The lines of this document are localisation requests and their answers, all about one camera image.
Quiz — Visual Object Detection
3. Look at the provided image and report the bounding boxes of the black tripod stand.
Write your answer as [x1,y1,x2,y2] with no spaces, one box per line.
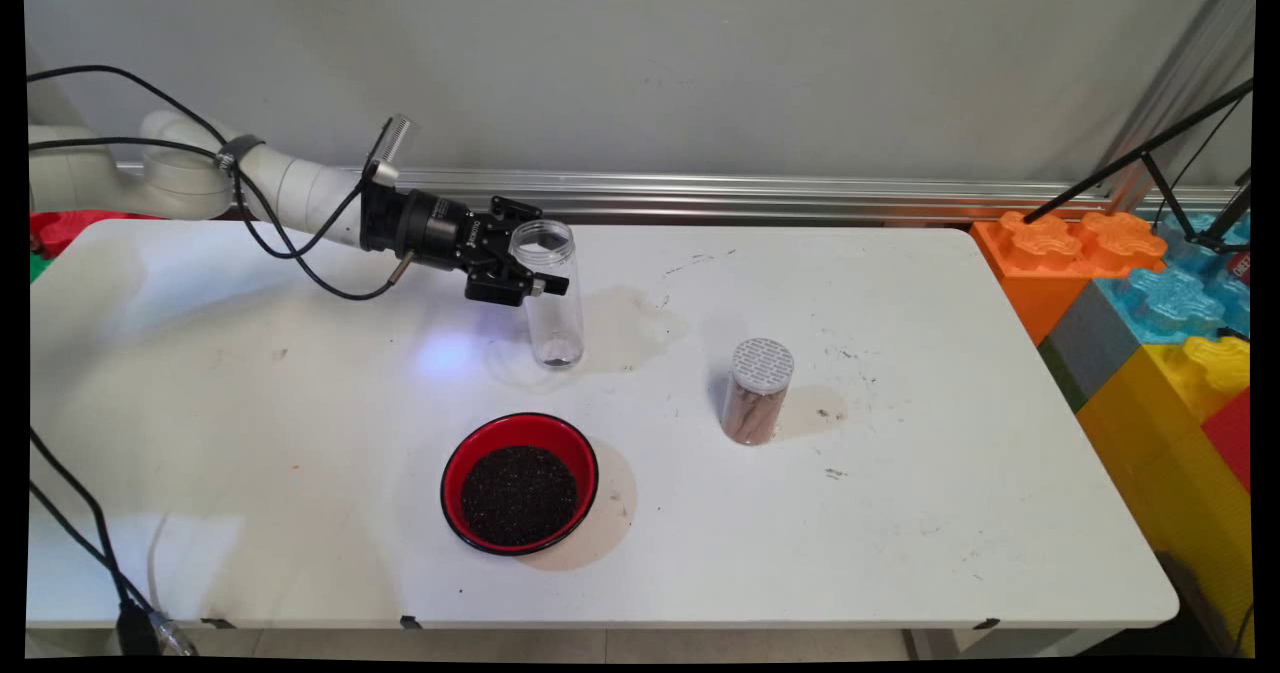
[1020,78,1256,255]

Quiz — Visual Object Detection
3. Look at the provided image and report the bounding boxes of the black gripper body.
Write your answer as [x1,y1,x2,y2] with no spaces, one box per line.
[392,189,513,280]

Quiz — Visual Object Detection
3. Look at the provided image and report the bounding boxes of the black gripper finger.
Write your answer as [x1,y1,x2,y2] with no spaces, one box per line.
[463,259,571,309]
[488,195,545,246]

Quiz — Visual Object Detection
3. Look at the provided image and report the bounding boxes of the big red giant toy brick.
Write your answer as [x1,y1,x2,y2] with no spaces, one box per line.
[1203,388,1254,495]

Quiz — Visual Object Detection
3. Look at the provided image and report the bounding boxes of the black cable with silver connector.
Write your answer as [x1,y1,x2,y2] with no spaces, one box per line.
[28,480,198,658]

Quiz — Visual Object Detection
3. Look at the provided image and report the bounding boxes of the blue giant toy brick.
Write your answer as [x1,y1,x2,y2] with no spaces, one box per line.
[1095,211,1254,346]

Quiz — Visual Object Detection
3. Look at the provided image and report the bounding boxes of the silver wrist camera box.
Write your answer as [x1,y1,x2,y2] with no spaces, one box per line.
[365,113,420,191]

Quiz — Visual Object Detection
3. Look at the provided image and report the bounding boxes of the clear plastic jar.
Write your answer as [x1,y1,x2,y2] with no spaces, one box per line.
[508,219,585,370]

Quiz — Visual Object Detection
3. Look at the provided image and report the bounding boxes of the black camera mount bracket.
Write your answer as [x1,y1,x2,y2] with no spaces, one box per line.
[359,181,401,253]

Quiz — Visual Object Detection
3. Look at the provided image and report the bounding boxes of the black cable strap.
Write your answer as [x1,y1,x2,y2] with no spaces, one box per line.
[216,134,266,173]

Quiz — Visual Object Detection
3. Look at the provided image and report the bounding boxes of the clear jar with white lid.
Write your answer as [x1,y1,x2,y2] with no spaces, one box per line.
[721,338,797,447]

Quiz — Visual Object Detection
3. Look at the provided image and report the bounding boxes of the orange giant toy brick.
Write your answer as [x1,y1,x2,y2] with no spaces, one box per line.
[970,210,1169,347]

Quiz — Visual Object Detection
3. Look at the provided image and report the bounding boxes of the red bowl with black rim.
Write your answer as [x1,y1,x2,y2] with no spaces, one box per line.
[441,412,601,557]

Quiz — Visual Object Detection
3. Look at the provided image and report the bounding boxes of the long aluminium rail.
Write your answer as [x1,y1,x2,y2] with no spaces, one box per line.
[115,160,1241,225]

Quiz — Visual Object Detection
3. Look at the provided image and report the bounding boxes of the black cable with metal tip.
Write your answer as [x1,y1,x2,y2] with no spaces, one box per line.
[28,137,417,303]

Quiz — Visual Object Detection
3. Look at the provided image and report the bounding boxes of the grey giant toy brick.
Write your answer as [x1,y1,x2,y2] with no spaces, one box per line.
[1037,280,1142,415]

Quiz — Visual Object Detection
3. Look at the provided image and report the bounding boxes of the large heap of black seeds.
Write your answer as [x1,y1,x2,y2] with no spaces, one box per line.
[460,444,581,548]

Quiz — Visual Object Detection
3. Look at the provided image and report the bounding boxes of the yellow giant toy brick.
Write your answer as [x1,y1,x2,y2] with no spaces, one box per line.
[1075,336,1256,656]

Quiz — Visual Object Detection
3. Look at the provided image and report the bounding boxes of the small red toy brick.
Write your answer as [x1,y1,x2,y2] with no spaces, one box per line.
[30,209,151,260]

